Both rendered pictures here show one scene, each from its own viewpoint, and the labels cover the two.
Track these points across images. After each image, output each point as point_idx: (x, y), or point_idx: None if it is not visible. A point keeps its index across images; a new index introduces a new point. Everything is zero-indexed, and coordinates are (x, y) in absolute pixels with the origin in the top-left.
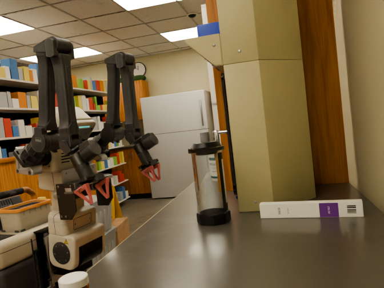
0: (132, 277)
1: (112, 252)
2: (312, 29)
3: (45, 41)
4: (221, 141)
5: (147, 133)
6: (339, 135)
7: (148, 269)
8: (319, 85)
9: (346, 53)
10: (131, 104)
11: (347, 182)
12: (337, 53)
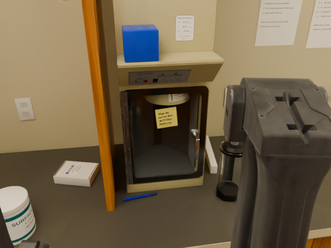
0: (330, 201)
1: (314, 228)
2: (102, 25)
3: (327, 100)
4: (110, 164)
5: (36, 244)
6: (111, 113)
7: (318, 199)
8: (107, 77)
9: (107, 47)
10: (3, 218)
11: (115, 144)
12: (63, 42)
